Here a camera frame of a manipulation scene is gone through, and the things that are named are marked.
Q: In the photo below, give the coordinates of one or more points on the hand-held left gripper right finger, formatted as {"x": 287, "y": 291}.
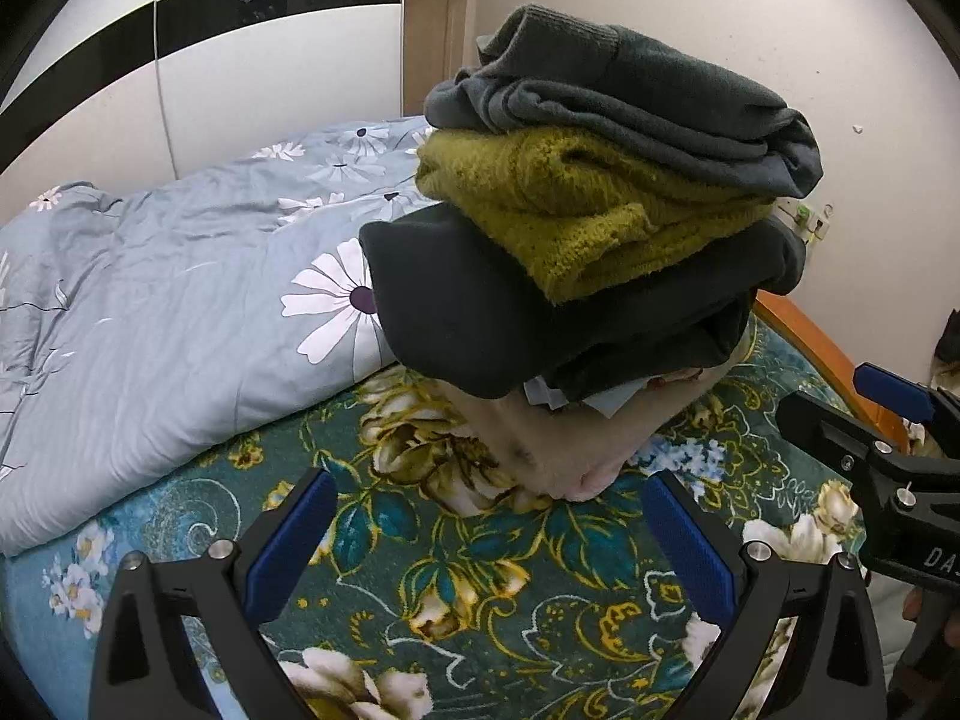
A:
{"x": 686, "y": 540}

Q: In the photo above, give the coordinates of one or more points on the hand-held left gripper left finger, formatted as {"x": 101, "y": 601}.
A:
{"x": 296, "y": 540}

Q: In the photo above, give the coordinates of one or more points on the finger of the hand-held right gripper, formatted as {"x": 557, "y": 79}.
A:
{"x": 821, "y": 427}
{"x": 896, "y": 390}

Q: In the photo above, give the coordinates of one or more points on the grey fleece garment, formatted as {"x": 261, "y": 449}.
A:
{"x": 637, "y": 90}

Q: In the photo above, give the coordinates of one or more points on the person's right hand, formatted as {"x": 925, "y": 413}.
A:
{"x": 912, "y": 604}

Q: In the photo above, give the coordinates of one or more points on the dark cloth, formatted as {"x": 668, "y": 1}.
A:
{"x": 951, "y": 345}

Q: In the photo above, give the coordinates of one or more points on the light blue garment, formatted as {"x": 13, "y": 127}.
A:
{"x": 611, "y": 399}

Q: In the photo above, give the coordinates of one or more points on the green floral bed sheet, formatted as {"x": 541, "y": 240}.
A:
{"x": 487, "y": 540}

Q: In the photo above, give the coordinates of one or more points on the beige garment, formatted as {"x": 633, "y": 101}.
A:
{"x": 525, "y": 427}

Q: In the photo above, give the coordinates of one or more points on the light blue floral quilt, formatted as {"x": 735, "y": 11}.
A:
{"x": 150, "y": 330}

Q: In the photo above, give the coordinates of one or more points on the black garment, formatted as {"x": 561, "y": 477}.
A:
{"x": 465, "y": 300}

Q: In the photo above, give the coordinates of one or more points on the olive yellow knit sweater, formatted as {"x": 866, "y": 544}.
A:
{"x": 585, "y": 232}

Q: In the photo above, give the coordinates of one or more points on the white wardrobe with black stripe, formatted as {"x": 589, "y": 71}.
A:
{"x": 225, "y": 90}

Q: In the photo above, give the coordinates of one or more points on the wooden bed frame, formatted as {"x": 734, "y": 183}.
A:
{"x": 810, "y": 345}

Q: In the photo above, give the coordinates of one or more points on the wall socket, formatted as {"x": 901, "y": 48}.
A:
{"x": 806, "y": 216}

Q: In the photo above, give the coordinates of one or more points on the beige door frame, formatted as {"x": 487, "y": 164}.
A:
{"x": 431, "y": 30}

